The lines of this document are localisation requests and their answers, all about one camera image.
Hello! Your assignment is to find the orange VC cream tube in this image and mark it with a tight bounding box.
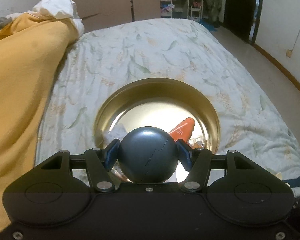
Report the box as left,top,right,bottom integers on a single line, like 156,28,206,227
169,118,196,142

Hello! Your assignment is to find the dark round case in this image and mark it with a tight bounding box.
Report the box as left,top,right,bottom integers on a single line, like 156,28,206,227
117,126,179,183

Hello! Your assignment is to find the clear bag orange snack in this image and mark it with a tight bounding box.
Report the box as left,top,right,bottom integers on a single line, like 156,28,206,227
188,135,207,149

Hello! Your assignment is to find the cream flower hair clip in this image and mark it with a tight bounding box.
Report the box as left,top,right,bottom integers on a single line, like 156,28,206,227
275,172,290,187

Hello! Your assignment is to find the white tissue pack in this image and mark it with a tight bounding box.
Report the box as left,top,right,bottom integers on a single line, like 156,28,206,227
103,124,128,147

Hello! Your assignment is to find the round decorated tin box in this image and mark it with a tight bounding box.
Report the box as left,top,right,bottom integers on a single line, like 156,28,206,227
93,77,221,183

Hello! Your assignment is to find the floral bed quilt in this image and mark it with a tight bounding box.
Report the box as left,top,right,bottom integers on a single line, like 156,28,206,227
35,18,300,179

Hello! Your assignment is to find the yellow blanket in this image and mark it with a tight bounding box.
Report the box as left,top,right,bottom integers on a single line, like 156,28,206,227
0,13,78,231

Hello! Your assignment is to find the blue plastic bag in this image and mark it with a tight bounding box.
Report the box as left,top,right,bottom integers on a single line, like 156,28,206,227
199,21,217,32

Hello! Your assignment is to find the white pillow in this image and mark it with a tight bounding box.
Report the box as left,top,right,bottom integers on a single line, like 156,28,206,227
28,0,84,37

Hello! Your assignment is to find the green hanging jacket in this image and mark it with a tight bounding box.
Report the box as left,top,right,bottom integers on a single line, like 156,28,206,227
206,0,222,28

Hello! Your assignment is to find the dark door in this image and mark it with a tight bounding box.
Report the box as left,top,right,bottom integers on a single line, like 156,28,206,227
223,0,263,44

